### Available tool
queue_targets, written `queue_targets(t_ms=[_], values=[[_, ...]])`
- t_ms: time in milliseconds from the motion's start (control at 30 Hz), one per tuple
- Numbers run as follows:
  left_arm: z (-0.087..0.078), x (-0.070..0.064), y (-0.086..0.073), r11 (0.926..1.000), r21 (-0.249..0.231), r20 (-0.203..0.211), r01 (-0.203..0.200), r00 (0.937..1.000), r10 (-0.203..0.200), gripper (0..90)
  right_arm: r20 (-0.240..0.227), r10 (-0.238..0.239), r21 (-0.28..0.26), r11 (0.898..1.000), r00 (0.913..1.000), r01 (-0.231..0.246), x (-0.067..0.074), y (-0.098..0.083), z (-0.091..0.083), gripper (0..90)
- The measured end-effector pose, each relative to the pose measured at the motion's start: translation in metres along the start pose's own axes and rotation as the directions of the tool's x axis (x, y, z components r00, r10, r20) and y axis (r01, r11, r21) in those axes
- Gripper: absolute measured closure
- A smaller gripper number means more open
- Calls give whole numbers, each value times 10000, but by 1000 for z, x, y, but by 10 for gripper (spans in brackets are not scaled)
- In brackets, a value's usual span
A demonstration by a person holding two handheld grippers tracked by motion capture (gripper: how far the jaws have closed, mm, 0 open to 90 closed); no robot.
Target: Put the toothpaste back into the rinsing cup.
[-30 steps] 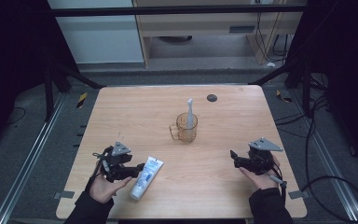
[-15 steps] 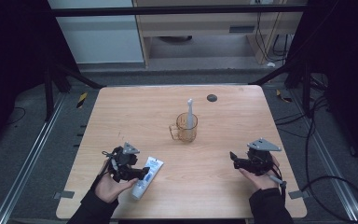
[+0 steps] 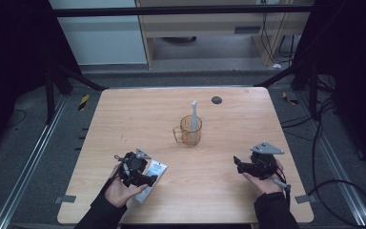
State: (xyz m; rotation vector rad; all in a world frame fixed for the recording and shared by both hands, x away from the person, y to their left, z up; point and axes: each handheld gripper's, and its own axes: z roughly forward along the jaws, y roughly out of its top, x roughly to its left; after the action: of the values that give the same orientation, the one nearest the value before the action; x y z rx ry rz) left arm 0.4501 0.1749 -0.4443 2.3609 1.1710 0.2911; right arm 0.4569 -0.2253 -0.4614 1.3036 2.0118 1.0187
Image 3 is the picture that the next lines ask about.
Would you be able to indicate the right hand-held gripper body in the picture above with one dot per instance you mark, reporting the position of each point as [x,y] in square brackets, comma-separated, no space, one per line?
[263,167]

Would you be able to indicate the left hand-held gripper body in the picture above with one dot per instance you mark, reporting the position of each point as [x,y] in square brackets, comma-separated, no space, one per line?
[133,165]

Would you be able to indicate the white toothpaste tube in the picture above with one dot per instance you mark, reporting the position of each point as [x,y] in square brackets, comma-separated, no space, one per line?
[156,168]

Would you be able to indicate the transparent orange cup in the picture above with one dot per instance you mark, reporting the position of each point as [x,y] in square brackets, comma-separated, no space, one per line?
[190,138]

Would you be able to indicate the white electric toothbrush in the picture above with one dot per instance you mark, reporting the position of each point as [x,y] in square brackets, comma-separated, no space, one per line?
[194,111]

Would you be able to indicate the person's right hand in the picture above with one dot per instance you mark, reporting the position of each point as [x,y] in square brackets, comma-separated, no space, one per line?
[268,186]

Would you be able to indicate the person's left hand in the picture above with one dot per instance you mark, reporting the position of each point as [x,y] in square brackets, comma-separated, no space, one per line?
[119,192]

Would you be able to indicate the dark round table grommet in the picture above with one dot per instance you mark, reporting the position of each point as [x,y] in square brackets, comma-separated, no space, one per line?
[216,100]

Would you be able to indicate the small white floor object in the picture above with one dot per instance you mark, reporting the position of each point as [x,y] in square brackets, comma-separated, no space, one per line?
[277,66]

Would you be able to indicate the white cabinet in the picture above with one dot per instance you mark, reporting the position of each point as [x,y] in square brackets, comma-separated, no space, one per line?
[101,41]

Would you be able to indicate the black curtain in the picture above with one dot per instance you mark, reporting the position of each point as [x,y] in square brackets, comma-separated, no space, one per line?
[12,47]
[355,63]

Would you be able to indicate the light wooden desk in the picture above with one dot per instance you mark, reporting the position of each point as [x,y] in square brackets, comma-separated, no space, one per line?
[203,24]

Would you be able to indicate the aluminium floor rail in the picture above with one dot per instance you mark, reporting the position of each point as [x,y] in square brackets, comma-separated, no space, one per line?
[28,165]
[333,165]

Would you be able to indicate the black metal frame stand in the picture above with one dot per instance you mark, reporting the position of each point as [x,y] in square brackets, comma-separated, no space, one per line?
[49,95]
[313,92]

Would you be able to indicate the black horizontal frame bar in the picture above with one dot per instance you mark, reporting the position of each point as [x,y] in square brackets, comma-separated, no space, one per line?
[171,11]

